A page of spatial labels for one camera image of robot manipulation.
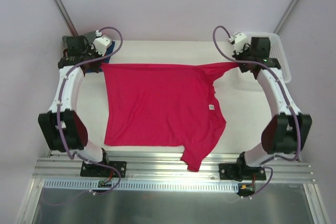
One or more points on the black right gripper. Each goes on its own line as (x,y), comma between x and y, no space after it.
(244,66)

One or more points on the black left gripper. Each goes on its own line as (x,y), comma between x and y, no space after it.
(94,66)

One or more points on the crimson pink t shirt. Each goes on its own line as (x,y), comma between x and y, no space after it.
(165,105)

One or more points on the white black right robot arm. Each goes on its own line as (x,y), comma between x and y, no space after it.
(285,135)

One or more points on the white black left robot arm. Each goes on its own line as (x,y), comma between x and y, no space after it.
(61,126)

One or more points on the white plastic mesh basket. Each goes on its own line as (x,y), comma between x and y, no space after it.
(246,80)

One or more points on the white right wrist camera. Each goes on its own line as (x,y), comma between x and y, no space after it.
(238,41)

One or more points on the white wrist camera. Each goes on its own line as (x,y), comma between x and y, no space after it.
(101,43)
(238,41)

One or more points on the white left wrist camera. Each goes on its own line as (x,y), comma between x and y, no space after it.
(101,43)

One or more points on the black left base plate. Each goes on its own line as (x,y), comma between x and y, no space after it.
(92,170)

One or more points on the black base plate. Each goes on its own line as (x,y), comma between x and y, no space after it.
(232,171)
(92,170)

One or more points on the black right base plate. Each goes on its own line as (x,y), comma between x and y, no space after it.
(232,171)

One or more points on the aluminium frame rail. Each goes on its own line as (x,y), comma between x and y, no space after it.
(168,166)

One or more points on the white slotted cable duct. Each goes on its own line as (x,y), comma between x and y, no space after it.
(141,185)

